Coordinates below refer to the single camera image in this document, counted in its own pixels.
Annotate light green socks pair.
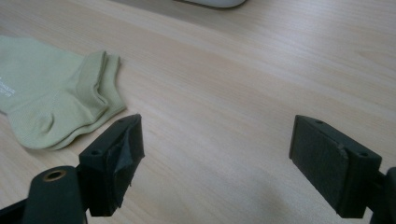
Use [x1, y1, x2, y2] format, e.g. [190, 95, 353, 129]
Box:
[0, 35, 127, 151]

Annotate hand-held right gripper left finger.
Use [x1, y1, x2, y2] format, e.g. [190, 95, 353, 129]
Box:
[78, 113, 146, 217]

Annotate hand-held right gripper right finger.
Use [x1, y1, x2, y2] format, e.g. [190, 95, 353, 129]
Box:
[289, 114, 383, 219]

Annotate white compartment storage box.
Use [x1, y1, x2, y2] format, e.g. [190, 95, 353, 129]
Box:
[174, 0, 248, 9]

